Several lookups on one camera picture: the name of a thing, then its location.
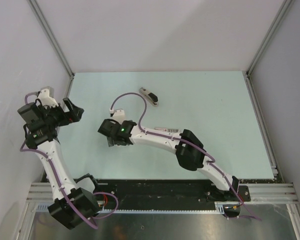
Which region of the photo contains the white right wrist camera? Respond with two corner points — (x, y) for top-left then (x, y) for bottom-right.
(109, 109), (126, 124)

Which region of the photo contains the red white staple box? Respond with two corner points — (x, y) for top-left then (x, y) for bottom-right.
(154, 127), (181, 133)

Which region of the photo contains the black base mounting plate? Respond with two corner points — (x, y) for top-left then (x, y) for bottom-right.
(88, 179), (251, 202)

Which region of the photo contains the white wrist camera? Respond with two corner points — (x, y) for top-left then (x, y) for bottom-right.
(109, 109), (126, 124)
(37, 86), (59, 108)

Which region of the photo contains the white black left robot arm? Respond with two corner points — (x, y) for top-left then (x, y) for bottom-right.
(17, 96), (101, 230)

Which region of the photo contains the grey slotted cable duct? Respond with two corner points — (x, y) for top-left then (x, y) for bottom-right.
(35, 203), (234, 214)

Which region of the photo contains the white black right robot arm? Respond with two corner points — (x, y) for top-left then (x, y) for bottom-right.
(98, 118), (239, 202)

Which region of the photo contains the aluminium frame rail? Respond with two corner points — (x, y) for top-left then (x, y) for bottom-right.
(26, 182), (299, 205)

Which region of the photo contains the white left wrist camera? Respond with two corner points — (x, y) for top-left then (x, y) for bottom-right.
(37, 86), (59, 108)

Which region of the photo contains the beige and black stapler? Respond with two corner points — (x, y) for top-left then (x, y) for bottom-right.
(138, 87), (159, 107)

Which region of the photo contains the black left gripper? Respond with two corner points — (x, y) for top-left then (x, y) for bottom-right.
(38, 98), (83, 128)

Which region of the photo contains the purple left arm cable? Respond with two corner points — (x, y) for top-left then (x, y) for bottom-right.
(19, 92), (120, 230)

